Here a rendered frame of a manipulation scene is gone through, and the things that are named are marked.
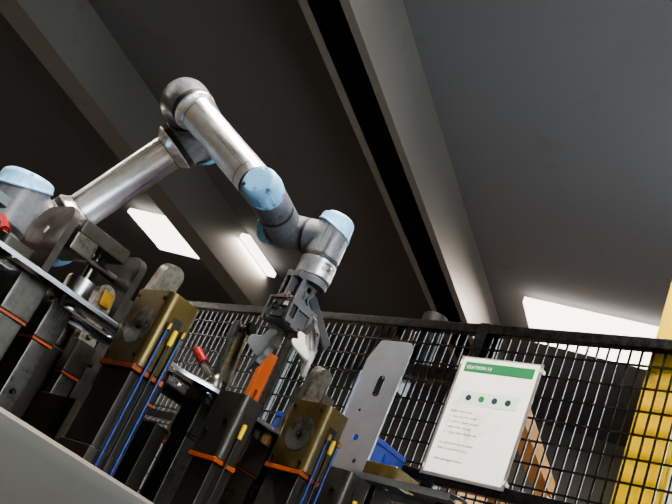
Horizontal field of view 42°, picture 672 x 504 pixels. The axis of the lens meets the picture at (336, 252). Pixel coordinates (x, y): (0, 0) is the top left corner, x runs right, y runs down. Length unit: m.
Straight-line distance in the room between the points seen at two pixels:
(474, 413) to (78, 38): 3.71
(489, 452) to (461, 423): 0.11
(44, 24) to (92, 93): 0.53
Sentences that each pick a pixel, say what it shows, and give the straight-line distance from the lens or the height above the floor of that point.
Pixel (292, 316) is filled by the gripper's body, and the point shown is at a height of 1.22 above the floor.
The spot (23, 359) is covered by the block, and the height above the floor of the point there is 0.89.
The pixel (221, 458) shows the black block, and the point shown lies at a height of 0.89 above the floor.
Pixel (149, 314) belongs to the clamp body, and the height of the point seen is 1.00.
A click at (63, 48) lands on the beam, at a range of 5.17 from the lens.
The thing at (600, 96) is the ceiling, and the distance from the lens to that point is 4.14.
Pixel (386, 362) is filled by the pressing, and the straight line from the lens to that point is 1.92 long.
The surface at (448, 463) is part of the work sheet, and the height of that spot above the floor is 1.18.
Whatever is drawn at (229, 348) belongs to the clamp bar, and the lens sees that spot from 1.80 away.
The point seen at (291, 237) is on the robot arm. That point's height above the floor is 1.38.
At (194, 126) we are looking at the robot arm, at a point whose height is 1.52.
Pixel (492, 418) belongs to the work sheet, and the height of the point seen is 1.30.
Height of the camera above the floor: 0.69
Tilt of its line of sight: 23 degrees up
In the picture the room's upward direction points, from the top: 25 degrees clockwise
